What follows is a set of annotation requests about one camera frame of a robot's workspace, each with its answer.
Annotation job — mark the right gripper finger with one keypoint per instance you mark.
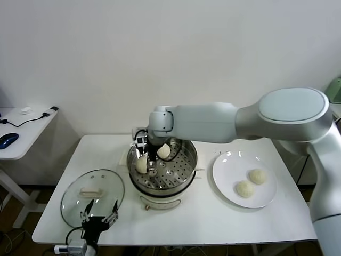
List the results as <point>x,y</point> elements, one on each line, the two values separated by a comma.
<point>138,152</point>
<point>152,164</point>

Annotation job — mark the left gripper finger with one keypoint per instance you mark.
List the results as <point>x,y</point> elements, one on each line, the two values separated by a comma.
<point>115,207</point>
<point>89,206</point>

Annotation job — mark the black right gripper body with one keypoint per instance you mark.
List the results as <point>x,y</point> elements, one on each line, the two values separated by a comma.
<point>152,146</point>

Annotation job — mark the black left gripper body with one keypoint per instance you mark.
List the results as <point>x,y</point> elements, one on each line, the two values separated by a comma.
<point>94,225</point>

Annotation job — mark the white steamed baozi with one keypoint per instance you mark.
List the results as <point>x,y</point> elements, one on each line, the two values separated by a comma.
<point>164,152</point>
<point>142,165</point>
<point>244,188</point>
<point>258,176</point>

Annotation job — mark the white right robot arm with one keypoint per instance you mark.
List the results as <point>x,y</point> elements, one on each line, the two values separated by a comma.
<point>266,120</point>

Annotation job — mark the stainless steel steamer basket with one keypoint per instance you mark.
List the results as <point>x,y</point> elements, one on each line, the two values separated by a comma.
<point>181,165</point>

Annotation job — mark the white electric cooker pot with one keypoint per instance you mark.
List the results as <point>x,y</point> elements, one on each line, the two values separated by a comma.
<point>160,201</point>

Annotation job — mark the white round plate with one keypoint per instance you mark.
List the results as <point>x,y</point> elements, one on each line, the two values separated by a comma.
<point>234,168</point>

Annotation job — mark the small black device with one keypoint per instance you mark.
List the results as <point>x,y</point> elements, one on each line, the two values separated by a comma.
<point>54,108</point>

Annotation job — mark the white side desk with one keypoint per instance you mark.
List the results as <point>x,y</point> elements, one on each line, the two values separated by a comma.
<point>26,133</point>

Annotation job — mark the blue computer mouse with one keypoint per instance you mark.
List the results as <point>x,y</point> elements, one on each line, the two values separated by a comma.
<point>8,140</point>

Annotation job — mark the small white object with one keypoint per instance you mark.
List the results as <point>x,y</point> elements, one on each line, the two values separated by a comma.
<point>26,110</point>

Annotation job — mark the mint green appliance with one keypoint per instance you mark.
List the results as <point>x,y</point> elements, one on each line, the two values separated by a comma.
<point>336,89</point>

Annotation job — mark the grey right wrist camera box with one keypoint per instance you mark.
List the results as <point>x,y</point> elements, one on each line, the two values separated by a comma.
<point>139,138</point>

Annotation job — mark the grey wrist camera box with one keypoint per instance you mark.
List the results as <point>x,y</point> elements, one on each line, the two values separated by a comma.
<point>139,138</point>
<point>77,246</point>

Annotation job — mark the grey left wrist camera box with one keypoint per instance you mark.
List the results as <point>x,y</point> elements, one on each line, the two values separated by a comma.
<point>77,246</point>

